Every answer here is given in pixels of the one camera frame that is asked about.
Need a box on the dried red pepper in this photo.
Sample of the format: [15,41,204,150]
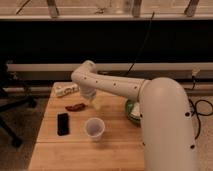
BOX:
[65,103,86,112]

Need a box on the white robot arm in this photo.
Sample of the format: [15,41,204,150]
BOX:
[71,60,199,171]

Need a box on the green ceramic bowl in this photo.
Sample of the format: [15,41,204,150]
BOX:
[125,100,140,126]

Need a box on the clear plastic cup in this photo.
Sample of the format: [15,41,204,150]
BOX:
[84,117,105,142]

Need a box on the black smartphone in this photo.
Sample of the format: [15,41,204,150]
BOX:
[57,113,69,136]

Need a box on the black office chair base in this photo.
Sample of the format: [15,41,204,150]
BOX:
[0,61,38,149]

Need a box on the black cable on floor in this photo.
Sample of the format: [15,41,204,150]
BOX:
[188,74,213,140]

